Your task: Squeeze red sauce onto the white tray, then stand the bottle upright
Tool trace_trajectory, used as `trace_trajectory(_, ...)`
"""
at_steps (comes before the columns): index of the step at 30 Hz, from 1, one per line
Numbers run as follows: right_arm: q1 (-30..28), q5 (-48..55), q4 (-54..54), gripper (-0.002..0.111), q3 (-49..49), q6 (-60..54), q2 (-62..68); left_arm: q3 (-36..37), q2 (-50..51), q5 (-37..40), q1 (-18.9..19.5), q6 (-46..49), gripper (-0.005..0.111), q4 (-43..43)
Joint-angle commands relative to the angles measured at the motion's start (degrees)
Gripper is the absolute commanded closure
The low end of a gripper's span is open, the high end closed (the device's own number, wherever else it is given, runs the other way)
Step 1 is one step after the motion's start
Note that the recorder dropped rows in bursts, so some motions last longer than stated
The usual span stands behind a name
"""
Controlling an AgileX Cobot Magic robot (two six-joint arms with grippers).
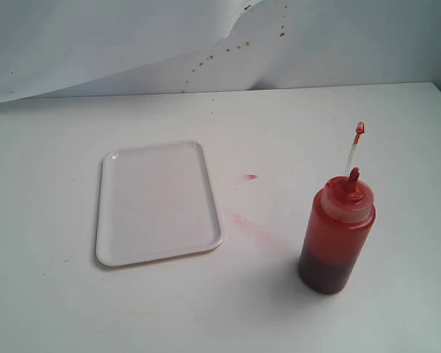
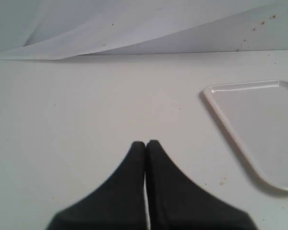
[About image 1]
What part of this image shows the red sauce squeeze bottle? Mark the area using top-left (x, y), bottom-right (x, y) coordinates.
top-left (298, 122), bottom-right (376, 295)

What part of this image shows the white rectangular plastic tray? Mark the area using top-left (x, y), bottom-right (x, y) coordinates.
top-left (95, 140), bottom-right (223, 268)

